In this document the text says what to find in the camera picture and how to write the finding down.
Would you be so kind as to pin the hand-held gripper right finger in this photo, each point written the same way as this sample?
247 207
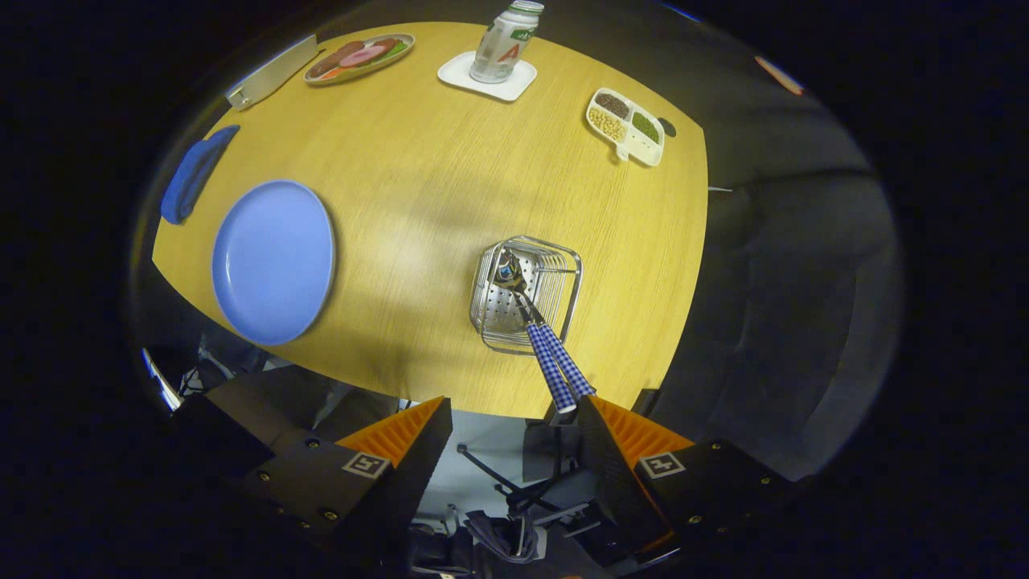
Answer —
623 482

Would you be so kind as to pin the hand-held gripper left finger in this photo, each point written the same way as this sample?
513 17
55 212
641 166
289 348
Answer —
406 482

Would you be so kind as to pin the black star-shaped stand base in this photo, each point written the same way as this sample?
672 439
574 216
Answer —
514 486

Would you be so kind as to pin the blue round plate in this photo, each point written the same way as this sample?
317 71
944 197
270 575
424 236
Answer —
273 261

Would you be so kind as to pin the white-edged flat device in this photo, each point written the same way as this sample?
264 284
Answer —
161 382

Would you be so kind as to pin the white divided bean dish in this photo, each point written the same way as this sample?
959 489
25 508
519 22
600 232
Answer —
643 151

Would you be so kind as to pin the blue folded towel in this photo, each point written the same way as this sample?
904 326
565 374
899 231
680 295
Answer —
193 177

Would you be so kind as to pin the white square coaster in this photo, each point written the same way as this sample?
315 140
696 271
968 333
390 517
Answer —
462 74

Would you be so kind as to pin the white oval food dish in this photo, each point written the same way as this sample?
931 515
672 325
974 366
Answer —
321 78

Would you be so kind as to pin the brown meat piece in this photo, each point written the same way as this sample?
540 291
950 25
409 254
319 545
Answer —
331 63

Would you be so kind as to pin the pink ham slice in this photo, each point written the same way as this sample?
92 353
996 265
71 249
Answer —
363 56

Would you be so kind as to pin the white toaster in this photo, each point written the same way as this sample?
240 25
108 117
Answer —
269 76

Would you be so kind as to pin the green lettuce leaf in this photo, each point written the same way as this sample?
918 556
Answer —
396 50

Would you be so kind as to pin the white drink bottle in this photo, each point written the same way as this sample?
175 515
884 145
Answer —
502 44

